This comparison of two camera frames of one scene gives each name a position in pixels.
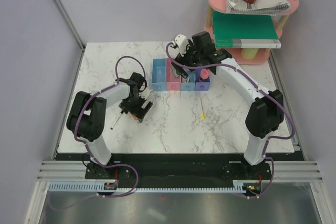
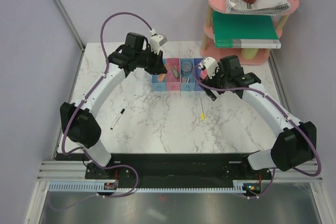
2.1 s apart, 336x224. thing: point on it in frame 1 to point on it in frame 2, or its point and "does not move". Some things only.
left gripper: [126, 108] to [158, 67]
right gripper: [178, 66] to [211, 83]
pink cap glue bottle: [204, 74] does not move
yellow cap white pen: [202, 115] does not move
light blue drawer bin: [158, 81] does not move
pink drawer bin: [172, 82] does not move
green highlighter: [176, 74] does not move
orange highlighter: [135, 117] to [161, 76]
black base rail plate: [178, 168] does not move
